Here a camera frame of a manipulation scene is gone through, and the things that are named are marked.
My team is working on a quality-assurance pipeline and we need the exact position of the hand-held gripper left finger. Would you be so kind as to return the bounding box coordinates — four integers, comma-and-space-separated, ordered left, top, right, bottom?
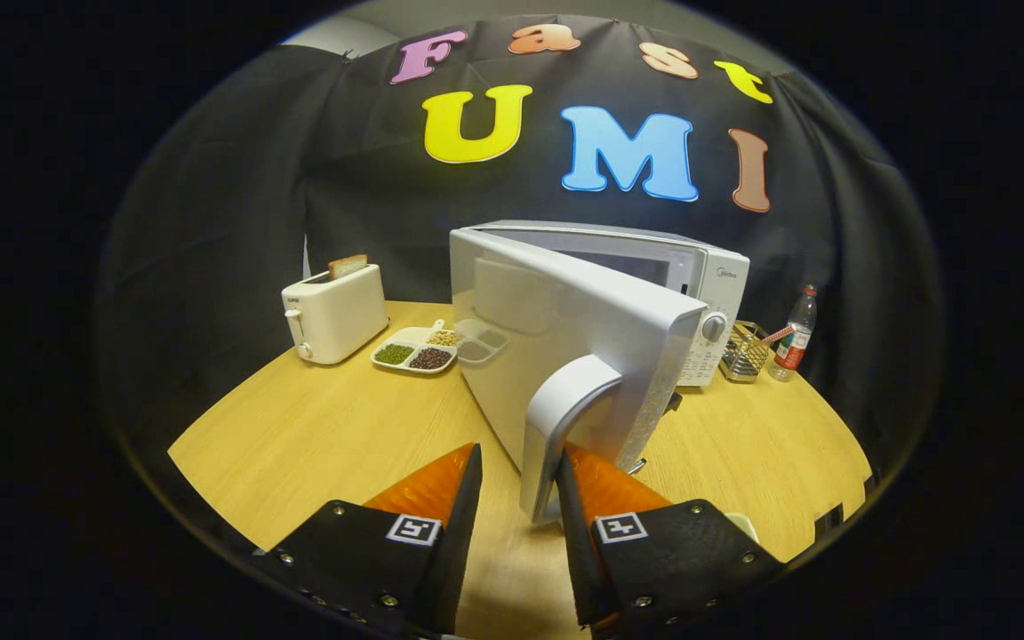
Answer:
252, 443, 484, 636

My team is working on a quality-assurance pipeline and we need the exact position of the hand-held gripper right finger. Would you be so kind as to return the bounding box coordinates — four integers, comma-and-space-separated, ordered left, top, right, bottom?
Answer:
555, 442, 786, 639

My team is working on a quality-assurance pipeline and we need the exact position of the white microwave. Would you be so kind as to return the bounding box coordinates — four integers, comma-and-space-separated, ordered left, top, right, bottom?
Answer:
448, 220, 751, 525

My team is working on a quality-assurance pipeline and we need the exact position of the white divided bean dish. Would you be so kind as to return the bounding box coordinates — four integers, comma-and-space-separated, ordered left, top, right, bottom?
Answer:
371, 319, 461, 375

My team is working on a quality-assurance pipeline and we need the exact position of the white toaster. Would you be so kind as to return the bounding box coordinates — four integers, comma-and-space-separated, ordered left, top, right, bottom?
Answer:
281, 264, 390, 366

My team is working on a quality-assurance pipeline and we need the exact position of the clear plastic water bottle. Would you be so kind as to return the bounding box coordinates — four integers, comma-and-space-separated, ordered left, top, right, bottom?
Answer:
768, 284, 819, 383

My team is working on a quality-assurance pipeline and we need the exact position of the wire mesh basket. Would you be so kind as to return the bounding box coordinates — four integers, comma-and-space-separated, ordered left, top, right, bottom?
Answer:
719, 320, 772, 384

